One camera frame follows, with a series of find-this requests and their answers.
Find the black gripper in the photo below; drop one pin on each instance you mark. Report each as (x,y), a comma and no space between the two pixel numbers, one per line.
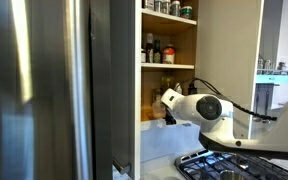
(170,116)

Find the clear plastic container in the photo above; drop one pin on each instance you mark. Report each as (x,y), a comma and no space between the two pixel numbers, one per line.
(158,108)

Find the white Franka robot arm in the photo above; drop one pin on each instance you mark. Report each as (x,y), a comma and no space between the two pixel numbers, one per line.
(284,133)

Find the white labelled bottle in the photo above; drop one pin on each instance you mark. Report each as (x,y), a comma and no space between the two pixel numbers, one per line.
(178,89)

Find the yellow label oil bottle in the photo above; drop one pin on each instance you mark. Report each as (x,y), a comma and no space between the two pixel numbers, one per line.
(167,81)

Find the stainless gas stove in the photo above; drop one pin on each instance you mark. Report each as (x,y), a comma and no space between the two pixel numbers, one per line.
(200,166)

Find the red lidded white jar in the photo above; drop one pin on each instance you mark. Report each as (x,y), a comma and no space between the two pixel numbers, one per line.
(168,56)

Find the dark green bottle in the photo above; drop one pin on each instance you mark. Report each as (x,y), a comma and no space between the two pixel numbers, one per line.
(157,53)

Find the small white jar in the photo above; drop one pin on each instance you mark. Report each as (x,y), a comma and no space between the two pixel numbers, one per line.
(143,56)

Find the stainless steel pot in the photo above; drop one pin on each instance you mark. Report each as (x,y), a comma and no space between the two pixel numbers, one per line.
(232,175)

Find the dark background cabinet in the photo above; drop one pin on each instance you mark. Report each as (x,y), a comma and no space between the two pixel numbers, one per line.
(264,96)

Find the small grey background jar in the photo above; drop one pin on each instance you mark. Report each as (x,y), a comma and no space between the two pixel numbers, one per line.
(268,64)
(260,64)

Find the jar with green band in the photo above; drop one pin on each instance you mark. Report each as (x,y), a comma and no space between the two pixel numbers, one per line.
(186,12)

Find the spice jar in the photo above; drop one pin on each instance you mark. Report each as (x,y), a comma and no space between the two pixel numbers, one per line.
(175,8)
(158,5)
(148,4)
(166,6)

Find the pale blue background counter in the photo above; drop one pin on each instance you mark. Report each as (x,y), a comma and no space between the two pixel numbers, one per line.
(275,79)

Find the dark small background pot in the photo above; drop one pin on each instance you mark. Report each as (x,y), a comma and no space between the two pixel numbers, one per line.
(281,66)

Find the stainless steel refrigerator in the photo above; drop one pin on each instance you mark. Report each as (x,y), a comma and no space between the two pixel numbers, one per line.
(34,100)

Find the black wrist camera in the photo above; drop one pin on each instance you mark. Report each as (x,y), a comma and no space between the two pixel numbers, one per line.
(191,89)

